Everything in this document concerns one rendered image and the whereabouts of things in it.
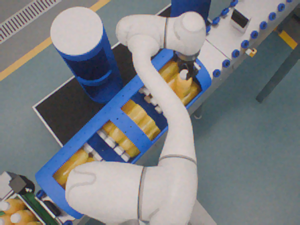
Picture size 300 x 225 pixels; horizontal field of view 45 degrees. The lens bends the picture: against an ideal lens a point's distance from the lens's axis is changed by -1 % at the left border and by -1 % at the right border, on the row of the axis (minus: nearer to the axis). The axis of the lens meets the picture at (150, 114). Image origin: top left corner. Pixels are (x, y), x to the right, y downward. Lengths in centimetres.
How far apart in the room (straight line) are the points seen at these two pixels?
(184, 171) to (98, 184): 21
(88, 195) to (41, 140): 209
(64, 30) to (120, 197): 129
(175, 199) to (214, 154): 194
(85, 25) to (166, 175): 126
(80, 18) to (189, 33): 98
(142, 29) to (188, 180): 52
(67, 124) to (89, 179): 188
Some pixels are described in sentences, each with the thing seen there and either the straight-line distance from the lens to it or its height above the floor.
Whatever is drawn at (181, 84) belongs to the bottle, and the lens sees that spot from 159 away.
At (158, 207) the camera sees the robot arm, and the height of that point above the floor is 187.
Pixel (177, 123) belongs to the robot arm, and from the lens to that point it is 99.
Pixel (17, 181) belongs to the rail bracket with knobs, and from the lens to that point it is 189.
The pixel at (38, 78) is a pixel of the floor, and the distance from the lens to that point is 311.
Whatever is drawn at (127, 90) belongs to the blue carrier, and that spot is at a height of 120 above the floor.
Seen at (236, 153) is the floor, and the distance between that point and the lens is 283.
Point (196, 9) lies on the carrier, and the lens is 251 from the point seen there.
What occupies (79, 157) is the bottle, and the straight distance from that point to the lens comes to 165.
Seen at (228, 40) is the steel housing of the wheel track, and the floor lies 93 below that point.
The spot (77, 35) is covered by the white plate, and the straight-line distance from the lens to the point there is 198.
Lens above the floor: 275
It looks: 75 degrees down
